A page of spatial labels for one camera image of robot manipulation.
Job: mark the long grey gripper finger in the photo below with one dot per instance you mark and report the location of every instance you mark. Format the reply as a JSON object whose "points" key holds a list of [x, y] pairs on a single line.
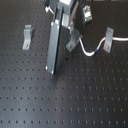
{"points": [[53, 42]]}

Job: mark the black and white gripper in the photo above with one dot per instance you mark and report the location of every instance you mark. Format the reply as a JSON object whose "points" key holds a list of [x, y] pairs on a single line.
{"points": [[63, 13]]}

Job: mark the grey metal clip left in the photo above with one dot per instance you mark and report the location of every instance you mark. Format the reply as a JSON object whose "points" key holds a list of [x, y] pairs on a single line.
{"points": [[27, 37]]}

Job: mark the grey metal clip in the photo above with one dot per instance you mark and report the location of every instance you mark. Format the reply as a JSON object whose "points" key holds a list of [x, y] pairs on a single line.
{"points": [[27, 37], [108, 39]]}

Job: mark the grey metal clip right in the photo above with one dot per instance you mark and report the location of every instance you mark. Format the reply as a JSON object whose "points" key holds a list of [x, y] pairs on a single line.
{"points": [[108, 39]]}

